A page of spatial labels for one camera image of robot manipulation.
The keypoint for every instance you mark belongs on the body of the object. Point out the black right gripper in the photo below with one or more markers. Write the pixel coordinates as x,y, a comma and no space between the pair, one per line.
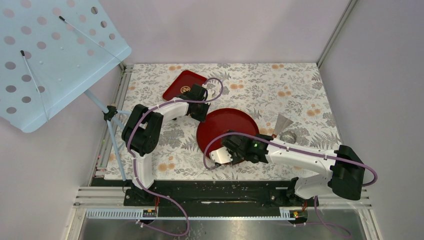
235,159

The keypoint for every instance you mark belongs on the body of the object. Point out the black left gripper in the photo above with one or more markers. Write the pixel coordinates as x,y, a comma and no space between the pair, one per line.
202,118

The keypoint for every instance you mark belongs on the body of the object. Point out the round red tray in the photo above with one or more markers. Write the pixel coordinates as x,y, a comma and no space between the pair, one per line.
221,121

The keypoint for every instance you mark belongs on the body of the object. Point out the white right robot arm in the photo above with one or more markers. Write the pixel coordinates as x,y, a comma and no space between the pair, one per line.
337,171

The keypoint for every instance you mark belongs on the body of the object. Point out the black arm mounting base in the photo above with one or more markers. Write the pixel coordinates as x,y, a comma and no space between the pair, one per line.
262,192

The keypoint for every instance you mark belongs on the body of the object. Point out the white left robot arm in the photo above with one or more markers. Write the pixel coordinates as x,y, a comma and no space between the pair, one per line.
142,130

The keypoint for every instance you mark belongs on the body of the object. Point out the rectangular red tray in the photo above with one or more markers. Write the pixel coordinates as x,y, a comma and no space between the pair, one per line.
183,83

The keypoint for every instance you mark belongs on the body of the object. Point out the floral table mat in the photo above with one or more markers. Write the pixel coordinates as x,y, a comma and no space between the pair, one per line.
262,90

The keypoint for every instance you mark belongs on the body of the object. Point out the light blue music stand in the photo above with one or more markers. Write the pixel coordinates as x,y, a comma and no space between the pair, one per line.
52,52

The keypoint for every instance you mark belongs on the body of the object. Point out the metal scraper wooden handle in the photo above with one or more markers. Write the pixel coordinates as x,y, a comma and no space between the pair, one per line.
282,123

